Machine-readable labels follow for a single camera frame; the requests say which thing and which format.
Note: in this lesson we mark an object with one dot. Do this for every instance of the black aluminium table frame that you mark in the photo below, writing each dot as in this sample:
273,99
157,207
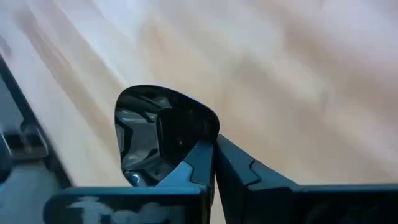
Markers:
56,168

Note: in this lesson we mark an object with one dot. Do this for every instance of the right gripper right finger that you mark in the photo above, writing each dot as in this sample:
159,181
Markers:
233,168

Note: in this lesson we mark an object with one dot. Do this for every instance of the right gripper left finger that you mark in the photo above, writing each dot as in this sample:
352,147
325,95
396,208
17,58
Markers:
199,168

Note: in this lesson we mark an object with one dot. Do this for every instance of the black leaf-shaped mini plate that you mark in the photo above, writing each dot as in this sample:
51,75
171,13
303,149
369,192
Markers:
161,133

